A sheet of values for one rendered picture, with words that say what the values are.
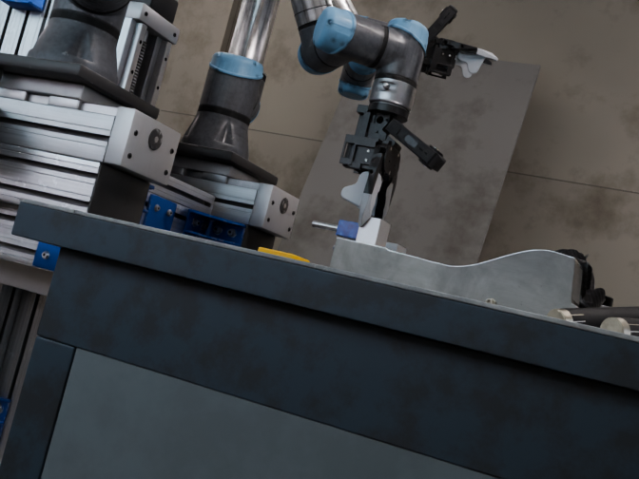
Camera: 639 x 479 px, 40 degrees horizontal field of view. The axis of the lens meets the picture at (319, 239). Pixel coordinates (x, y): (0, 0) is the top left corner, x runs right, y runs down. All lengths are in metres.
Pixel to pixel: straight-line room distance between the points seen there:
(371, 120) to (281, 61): 3.89
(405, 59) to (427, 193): 2.91
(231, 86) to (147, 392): 1.17
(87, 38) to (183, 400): 0.82
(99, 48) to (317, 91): 3.79
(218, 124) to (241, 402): 1.17
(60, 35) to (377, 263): 0.62
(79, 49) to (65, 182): 0.23
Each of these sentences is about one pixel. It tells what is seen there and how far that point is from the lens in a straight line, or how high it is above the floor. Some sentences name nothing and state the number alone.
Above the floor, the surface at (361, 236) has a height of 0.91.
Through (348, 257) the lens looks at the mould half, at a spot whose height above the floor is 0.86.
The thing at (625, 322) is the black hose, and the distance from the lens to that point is 0.91.
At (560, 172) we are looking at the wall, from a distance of 4.74.
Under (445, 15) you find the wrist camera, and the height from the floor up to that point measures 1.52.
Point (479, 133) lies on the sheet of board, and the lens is 4.56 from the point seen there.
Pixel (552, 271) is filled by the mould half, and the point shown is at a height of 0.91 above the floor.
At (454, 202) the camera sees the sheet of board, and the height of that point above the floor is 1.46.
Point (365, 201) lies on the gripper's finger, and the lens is 1.47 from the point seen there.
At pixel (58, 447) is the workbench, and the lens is 0.90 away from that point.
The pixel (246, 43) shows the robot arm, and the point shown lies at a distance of 2.11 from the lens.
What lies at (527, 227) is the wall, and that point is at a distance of 4.70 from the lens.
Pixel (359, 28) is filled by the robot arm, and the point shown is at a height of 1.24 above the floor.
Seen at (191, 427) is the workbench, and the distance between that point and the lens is 0.82.
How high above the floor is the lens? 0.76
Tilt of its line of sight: 5 degrees up
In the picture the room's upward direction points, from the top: 14 degrees clockwise
